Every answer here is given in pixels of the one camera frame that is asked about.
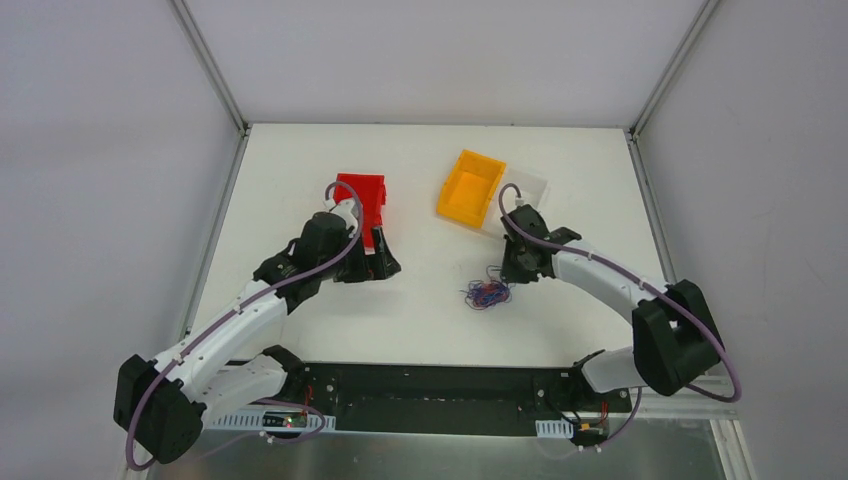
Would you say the cable bundle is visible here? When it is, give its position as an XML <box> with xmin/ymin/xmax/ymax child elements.
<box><xmin>460</xmin><ymin>264</ymin><xmax>515</xmax><ymax>313</ymax></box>

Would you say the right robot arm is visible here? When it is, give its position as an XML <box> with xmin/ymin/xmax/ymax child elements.
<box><xmin>501</xmin><ymin>205</ymin><xmax>723</xmax><ymax>410</ymax></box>

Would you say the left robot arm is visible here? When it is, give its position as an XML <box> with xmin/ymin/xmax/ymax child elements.
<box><xmin>113</xmin><ymin>212</ymin><xmax>402</xmax><ymax>471</ymax></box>

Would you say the white translucent plastic bin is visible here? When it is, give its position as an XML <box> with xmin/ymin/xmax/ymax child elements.
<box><xmin>481</xmin><ymin>164</ymin><xmax>550</xmax><ymax>238</ymax></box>

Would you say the red plastic bin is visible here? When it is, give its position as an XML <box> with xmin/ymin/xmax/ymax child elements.
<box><xmin>336</xmin><ymin>172</ymin><xmax>387</xmax><ymax>251</ymax></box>

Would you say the yellow plastic bin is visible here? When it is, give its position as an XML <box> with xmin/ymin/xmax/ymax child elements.
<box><xmin>436</xmin><ymin>150</ymin><xmax>507</xmax><ymax>229</ymax></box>

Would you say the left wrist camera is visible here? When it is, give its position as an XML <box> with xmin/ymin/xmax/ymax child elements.
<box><xmin>324</xmin><ymin>197</ymin><xmax>361</xmax><ymax>237</ymax></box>

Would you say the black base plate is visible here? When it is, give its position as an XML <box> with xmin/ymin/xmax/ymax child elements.
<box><xmin>239</xmin><ymin>344</ymin><xmax>634</xmax><ymax>439</ymax></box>

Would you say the right white cable duct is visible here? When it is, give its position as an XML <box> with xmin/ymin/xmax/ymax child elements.
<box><xmin>535</xmin><ymin>419</ymin><xmax>574</xmax><ymax>439</ymax></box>

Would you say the white cable duct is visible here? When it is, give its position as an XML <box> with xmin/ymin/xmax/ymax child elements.
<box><xmin>204</xmin><ymin>407</ymin><xmax>336</xmax><ymax>433</ymax></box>
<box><xmin>535</xmin><ymin>419</ymin><xmax>574</xmax><ymax>439</ymax></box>

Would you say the left white cable duct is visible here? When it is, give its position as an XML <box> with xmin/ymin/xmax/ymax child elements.
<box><xmin>204</xmin><ymin>407</ymin><xmax>336</xmax><ymax>433</ymax></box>

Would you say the left aluminium frame post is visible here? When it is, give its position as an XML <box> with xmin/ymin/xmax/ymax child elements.
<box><xmin>168</xmin><ymin>0</ymin><xmax>249</xmax><ymax>137</ymax></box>

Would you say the aluminium frame post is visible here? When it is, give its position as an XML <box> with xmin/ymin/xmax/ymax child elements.
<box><xmin>629</xmin><ymin>0</ymin><xmax>723</xmax><ymax>141</ymax></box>
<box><xmin>168</xmin><ymin>0</ymin><xmax>249</xmax><ymax>137</ymax></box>

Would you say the right aluminium frame post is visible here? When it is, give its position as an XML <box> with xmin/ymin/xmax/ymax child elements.
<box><xmin>629</xmin><ymin>0</ymin><xmax>723</xmax><ymax>141</ymax></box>

